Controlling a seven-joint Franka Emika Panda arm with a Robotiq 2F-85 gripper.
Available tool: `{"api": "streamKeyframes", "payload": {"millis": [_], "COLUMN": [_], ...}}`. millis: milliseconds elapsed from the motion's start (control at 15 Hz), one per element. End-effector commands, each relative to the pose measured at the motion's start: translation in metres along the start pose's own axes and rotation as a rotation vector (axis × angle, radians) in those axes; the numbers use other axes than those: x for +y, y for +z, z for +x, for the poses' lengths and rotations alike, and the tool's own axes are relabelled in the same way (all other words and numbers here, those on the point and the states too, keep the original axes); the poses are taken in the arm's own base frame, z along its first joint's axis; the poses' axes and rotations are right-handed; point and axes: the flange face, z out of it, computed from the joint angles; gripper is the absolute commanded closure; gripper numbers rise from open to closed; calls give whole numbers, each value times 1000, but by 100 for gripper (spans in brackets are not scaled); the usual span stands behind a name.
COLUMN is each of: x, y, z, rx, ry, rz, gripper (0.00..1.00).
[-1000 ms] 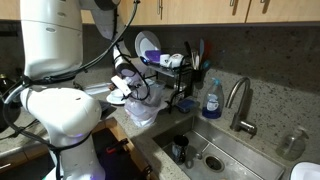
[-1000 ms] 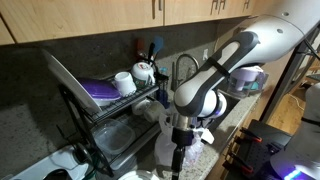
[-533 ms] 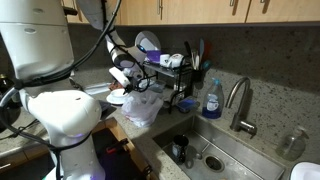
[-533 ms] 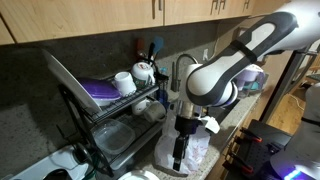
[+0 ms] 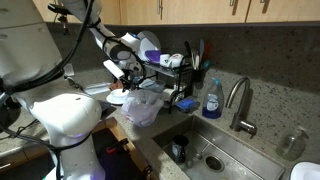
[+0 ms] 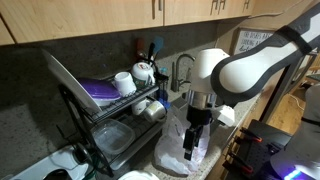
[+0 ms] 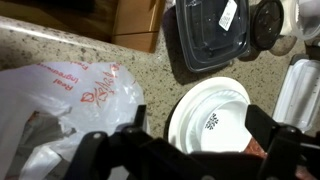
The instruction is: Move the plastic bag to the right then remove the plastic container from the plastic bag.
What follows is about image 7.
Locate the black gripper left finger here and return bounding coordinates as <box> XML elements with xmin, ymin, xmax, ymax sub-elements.
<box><xmin>63</xmin><ymin>104</ymin><xmax>188</xmax><ymax>180</ymax></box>

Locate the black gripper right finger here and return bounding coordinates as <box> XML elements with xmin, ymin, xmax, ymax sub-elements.
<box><xmin>244</xmin><ymin>104</ymin><xmax>320</xmax><ymax>180</ymax></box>

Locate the white printed plastic bag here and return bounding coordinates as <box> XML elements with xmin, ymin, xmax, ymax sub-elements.
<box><xmin>0</xmin><ymin>60</ymin><xmax>147</xmax><ymax>180</ymax></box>

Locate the black container with clear lid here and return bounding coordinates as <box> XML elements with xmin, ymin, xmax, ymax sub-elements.
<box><xmin>174</xmin><ymin>0</ymin><xmax>252</xmax><ymax>74</ymax></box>

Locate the orange red cloth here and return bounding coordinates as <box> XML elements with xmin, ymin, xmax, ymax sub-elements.
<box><xmin>243</xmin><ymin>136</ymin><xmax>320</xmax><ymax>180</ymax></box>

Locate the small white plate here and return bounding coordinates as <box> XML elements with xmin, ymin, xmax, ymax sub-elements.
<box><xmin>167</xmin><ymin>76</ymin><xmax>253</xmax><ymax>155</ymax></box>

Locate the wooden base cabinet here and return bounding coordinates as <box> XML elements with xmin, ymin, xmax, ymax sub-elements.
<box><xmin>0</xmin><ymin>0</ymin><xmax>167</xmax><ymax>54</ymax></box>

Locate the dark brown round object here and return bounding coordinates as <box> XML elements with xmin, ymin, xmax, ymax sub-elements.
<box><xmin>249</xmin><ymin>0</ymin><xmax>285</xmax><ymax>52</ymax></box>

